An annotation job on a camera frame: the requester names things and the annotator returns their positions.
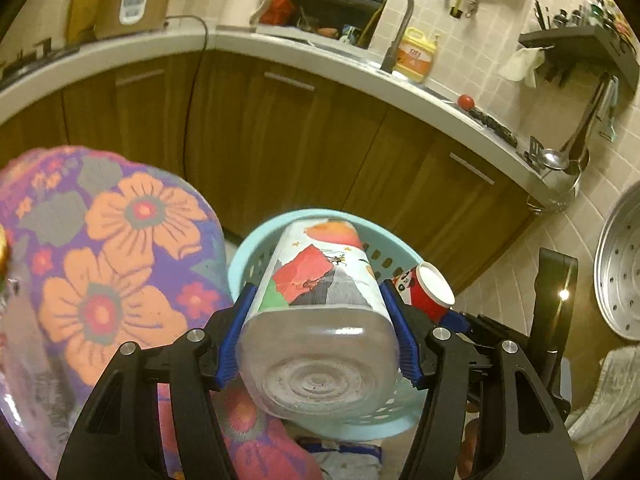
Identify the hanging kitchen utensil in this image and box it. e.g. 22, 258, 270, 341
597, 76, 621, 142

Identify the white hanging cloth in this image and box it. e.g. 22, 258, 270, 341
500, 46, 546, 88

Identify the red paper cup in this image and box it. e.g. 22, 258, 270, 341
391, 261, 456, 325

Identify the purple floral cloth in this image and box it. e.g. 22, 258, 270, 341
0, 145, 321, 480

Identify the blue white plastic bag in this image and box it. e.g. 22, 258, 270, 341
297, 437, 383, 480

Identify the clear bottle with colourful label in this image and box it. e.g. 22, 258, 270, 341
235, 217, 408, 418

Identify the small red basket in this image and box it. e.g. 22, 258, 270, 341
260, 0, 296, 26

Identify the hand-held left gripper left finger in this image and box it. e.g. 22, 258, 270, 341
56, 282, 261, 480

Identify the metal slotted turner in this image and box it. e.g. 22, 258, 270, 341
522, 135, 545, 167

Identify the black gas stove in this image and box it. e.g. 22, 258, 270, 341
0, 39, 81, 87

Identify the brown rice cooker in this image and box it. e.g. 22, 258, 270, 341
94, 0, 178, 41

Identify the row of seasoning bottles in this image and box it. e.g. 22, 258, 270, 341
532, 0, 632, 31

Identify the white towel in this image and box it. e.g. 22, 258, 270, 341
567, 345, 640, 443

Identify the round metal steamer tray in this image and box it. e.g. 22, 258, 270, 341
595, 180, 640, 346

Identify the metal ladle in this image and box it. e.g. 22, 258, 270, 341
540, 80, 613, 171

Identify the light blue plastic basket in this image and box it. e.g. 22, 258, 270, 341
227, 207, 431, 441

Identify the wooden stick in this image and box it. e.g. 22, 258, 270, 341
359, 4, 387, 47

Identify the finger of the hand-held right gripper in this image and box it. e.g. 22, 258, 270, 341
446, 309, 538, 361

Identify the dark green cucumber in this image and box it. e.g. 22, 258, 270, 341
472, 107, 518, 143

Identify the wooden kitchen cabinet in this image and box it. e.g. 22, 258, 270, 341
0, 45, 538, 321

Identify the dark wall shelf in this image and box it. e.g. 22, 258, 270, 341
518, 25, 638, 86

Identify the steel kitchen sink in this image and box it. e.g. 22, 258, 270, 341
260, 25, 383, 63

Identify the white electric kettle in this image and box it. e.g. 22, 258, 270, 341
217, 0, 276, 31

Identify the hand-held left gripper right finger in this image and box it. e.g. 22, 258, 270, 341
380, 280, 583, 480

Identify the yellow detergent bottle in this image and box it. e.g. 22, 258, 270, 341
392, 27, 441, 85

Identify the metal sink faucet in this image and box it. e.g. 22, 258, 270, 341
364, 0, 416, 73

